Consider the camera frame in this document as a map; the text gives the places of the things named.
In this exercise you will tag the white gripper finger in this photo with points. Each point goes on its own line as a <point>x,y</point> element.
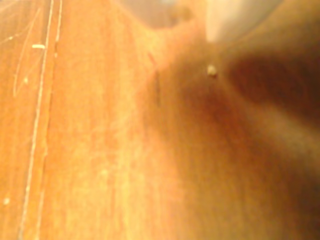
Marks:
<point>152,12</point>
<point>225,17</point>

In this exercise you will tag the pale table crumb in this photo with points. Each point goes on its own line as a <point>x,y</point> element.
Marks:
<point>211,70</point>

